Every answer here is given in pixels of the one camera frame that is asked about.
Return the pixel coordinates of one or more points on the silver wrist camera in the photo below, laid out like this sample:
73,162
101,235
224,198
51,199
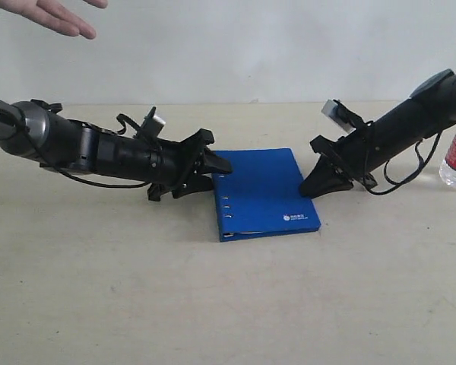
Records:
337,113
152,124

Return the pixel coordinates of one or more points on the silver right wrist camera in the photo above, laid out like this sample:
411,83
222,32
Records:
337,113

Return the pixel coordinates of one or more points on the person's open hand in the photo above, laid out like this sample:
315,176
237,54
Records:
52,15

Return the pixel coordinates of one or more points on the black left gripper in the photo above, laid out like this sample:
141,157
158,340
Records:
183,164

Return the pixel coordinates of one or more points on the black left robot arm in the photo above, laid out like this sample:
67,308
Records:
35,130

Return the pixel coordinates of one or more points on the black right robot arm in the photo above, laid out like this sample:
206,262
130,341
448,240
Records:
426,113

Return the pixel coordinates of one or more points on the blue ring binder notebook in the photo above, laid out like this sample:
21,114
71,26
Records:
262,194

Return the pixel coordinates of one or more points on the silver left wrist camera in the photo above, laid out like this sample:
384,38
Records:
152,124

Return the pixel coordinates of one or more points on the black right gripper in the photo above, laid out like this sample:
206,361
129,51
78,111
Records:
341,162

